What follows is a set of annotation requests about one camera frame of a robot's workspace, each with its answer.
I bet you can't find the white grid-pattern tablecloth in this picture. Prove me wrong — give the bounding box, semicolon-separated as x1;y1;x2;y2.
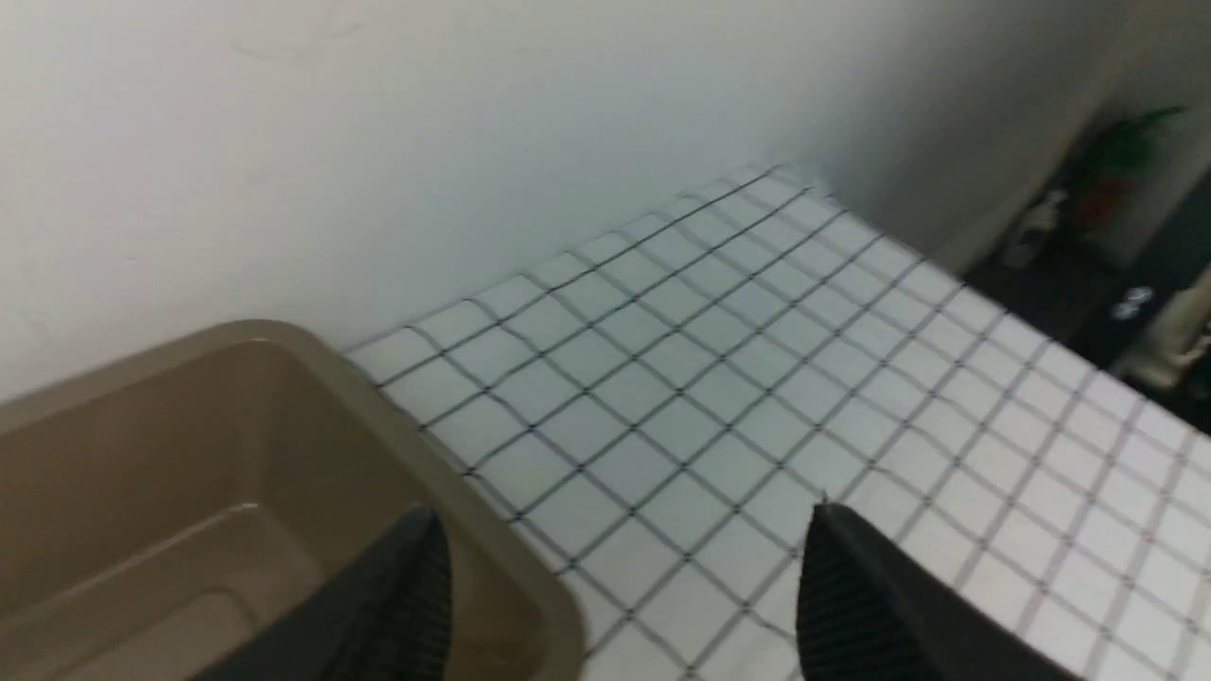
349;168;1210;680

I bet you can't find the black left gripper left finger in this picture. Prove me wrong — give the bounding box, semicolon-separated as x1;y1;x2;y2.
195;504;453;680

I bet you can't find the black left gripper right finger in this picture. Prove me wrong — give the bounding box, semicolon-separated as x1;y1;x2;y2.
794;500;1072;680

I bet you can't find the olive green plastic bin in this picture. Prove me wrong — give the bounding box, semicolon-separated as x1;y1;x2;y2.
1;322;587;680

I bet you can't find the green potted plant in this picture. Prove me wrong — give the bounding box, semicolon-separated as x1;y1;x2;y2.
1068;105;1186;236

